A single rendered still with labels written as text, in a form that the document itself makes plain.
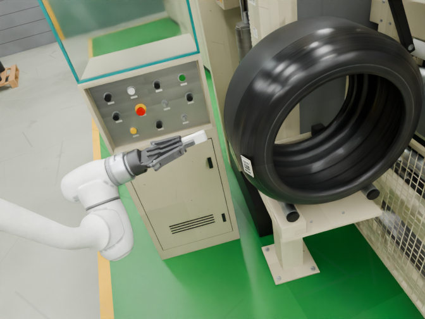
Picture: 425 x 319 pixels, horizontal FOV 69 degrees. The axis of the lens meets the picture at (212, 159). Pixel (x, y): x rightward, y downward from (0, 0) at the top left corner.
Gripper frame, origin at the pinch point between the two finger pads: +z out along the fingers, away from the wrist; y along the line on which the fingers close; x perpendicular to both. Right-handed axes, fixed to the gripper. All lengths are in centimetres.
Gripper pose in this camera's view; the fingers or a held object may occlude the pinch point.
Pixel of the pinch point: (194, 138)
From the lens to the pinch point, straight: 90.9
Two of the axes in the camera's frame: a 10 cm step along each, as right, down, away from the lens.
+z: 9.3, -3.7, -0.5
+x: 3.2, 7.3, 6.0
